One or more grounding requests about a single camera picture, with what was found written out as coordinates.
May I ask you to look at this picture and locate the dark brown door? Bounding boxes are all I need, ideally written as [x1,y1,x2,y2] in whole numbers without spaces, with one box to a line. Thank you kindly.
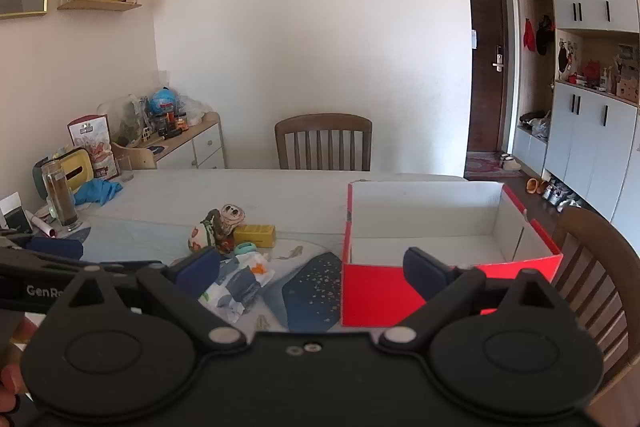
[466,0,511,152]

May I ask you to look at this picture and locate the plastic bag of odds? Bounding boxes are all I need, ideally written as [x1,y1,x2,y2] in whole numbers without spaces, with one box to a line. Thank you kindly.
[110,94,151,142]

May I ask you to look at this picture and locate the person's left hand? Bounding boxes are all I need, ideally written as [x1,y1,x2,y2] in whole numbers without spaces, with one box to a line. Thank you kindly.
[0,316,37,410]

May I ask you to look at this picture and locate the red cardboard box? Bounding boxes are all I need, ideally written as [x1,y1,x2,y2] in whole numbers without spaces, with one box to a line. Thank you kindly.
[341,179,563,328]

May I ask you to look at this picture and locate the red ornament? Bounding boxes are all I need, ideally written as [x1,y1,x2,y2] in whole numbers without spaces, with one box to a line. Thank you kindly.
[582,59,603,88]

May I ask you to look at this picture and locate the beige plush doll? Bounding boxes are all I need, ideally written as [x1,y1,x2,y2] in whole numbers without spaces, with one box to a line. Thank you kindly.
[200,204,247,255]

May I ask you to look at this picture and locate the white black card box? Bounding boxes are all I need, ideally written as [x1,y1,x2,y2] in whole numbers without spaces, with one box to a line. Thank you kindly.
[0,192,33,233]

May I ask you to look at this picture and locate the printed table mat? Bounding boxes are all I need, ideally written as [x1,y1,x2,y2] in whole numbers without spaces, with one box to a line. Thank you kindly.
[75,212,351,335]

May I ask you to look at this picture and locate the clear plastic bag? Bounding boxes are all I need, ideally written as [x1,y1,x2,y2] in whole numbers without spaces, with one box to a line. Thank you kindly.
[177,94,213,125]

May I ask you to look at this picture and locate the red white printed bag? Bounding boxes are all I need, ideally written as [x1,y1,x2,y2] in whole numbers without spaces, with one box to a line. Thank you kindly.
[67,113,121,180]

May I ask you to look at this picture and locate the tall glass bottle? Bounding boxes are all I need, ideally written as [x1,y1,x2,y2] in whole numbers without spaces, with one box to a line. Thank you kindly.
[41,159,81,230]

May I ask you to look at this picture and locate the grey white sneakers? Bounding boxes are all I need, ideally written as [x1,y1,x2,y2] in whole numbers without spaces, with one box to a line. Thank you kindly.
[542,182,583,212]

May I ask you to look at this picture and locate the green yellow tissue box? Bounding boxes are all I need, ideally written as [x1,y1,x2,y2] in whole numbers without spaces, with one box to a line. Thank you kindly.
[32,146,96,198]

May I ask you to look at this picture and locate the grey bag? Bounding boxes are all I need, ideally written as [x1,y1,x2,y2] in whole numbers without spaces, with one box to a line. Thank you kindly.
[517,109,551,140]

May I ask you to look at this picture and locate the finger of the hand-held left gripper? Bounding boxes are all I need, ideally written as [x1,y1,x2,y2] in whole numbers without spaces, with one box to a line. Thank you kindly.
[0,231,168,278]

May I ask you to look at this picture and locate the white wooden sideboard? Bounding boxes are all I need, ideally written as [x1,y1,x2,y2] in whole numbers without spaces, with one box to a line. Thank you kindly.
[112,111,226,170]

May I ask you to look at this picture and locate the white orange tissue pack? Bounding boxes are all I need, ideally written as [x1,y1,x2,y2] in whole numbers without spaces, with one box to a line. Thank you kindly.
[241,252,277,290]

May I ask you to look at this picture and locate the brown slatted wooden chair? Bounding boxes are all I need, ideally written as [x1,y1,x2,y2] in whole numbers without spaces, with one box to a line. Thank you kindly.
[550,206,640,408]
[274,113,373,171]

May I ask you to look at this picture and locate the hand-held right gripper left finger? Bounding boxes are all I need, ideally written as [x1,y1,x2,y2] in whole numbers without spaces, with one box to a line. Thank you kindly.
[47,247,248,352]

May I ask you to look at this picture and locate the patterned door rug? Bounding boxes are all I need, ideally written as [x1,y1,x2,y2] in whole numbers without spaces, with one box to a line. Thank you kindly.
[464,154,523,180]

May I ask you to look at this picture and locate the blue cloth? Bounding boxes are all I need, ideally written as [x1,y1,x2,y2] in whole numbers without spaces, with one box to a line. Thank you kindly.
[75,179,123,206]

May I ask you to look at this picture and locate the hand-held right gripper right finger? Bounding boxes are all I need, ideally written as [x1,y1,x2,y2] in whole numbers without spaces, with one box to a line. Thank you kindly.
[377,247,581,350]

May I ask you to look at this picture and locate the yellow small box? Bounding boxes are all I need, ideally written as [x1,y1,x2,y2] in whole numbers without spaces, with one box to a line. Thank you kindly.
[233,223,277,249]

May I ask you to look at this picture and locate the white rolled paper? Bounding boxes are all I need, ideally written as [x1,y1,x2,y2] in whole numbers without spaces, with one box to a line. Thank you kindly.
[30,209,58,238]

